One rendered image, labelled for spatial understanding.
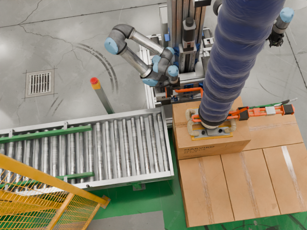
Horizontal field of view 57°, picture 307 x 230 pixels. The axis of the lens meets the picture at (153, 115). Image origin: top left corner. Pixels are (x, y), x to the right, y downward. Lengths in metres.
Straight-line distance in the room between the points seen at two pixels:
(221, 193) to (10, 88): 2.97
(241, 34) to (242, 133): 1.33
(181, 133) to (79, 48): 2.28
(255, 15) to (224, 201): 1.88
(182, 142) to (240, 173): 0.70
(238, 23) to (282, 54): 2.91
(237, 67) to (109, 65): 2.65
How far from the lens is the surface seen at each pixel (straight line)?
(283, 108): 2.43
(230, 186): 2.71
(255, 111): 2.36
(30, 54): 4.35
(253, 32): 1.22
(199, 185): 2.67
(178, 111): 2.43
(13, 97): 4.10
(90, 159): 2.81
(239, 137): 2.40
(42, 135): 2.98
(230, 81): 1.54
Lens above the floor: 3.18
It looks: 67 degrees down
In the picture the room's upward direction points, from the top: 10 degrees counter-clockwise
